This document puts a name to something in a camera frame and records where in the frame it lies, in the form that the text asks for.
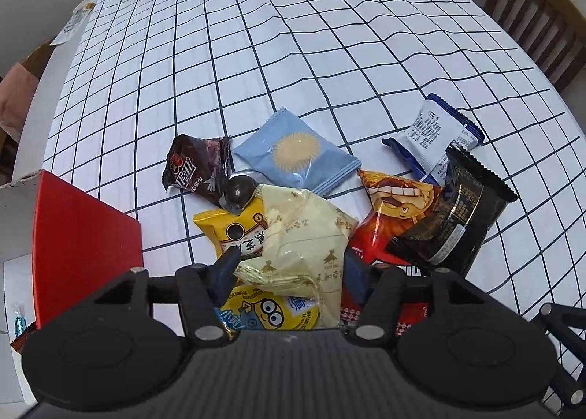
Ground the small clear packet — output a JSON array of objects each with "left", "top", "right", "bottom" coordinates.
[{"left": 49, "top": 0, "right": 97, "bottom": 47}]

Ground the light blue biscuit packet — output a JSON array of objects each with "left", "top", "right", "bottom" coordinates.
[{"left": 232, "top": 107, "right": 362, "bottom": 198}]

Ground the pink cloth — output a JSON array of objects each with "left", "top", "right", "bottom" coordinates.
[{"left": 0, "top": 61, "right": 40, "bottom": 136}]

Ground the white blue snack packet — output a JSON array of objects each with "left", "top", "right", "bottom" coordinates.
[{"left": 381, "top": 93, "right": 486, "bottom": 186}]

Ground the round-backed wooden chair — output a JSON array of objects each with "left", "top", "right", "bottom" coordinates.
[{"left": 0, "top": 37, "right": 58, "bottom": 170}]

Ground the brown candy packet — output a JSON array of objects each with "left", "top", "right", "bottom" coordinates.
[{"left": 162, "top": 134, "right": 232, "bottom": 207}]

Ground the black snack packet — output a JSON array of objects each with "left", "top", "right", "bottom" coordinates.
[{"left": 385, "top": 145, "right": 519, "bottom": 278}]

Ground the red cardboard box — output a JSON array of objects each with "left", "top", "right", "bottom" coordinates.
[{"left": 0, "top": 169, "right": 144, "bottom": 356}]

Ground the cream snack packet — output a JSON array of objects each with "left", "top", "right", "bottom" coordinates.
[{"left": 233, "top": 185, "right": 360, "bottom": 330}]

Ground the red snack packet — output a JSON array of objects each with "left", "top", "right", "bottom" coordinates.
[{"left": 341, "top": 169, "right": 445, "bottom": 340}]

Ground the foil wrapped chocolate ball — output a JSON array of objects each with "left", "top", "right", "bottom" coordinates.
[{"left": 219, "top": 172, "right": 262, "bottom": 217}]

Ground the blue wrapped candy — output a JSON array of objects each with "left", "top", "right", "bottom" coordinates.
[{"left": 13, "top": 304, "right": 30, "bottom": 337}]

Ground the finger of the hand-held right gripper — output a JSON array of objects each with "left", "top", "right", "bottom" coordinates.
[{"left": 528, "top": 302, "right": 586, "bottom": 415}]

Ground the yellow blue cartoon snack packet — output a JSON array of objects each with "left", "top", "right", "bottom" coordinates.
[{"left": 214, "top": 284, "right": 321, "bottom": 342}]

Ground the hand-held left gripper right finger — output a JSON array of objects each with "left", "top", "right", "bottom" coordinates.
[{"left": 343, "top": 247, "right": 500, "bottom": 349}]

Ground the white checked tablecloth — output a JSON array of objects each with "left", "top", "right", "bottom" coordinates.
[{"left": 43, "top": 0, "right": 586, "bottom": 415}]

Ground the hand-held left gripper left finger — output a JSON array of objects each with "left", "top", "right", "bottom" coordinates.
[{"left": 94, "top": 247, "right": 243, "bottom": 347}]

